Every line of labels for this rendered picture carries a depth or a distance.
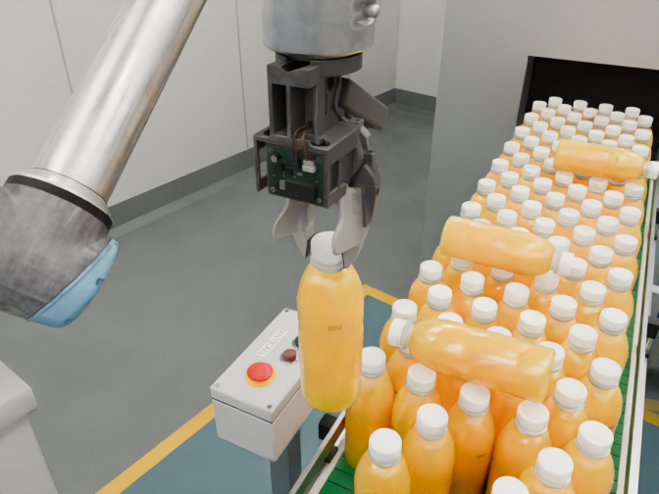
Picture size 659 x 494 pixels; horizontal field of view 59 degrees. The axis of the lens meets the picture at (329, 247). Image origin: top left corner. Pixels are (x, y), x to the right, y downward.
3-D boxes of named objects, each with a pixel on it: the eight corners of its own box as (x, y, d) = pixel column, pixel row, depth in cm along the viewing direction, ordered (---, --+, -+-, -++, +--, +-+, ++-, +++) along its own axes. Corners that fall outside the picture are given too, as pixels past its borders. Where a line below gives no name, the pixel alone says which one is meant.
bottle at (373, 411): (376, 429, 97) (380, 345, 87) (397, 462, 92) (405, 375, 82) (337, 444, 94) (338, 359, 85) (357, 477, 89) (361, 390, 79)
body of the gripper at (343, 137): (253, 197, 51) (243, 57, 45) (302, 163, 57) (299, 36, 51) (330, 217, 48) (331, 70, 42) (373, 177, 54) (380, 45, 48)
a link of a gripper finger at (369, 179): (333, 225, 56) (320, 139, 52) (341, 218, 57) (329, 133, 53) (378, 229, 54) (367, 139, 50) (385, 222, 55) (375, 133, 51)
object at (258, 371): (241, 379, 80) (241, 373, 79) (256, 363, 83) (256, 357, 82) (264, 388, 79) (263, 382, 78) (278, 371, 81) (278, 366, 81)
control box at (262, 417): (216, 436, 84) (208, 385, 79) (287, 353, 99) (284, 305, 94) (275, 464, 80) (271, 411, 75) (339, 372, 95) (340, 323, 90)
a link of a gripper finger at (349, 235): (323, 291, 55) (306, 202, 51) (350, 261, 59) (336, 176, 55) (352, 295, 53) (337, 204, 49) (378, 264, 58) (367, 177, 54)
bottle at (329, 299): (299, 370, 72) (293, 243, 62) (355, 365, 73) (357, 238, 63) (305, 414, 66) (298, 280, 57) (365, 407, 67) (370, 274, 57)
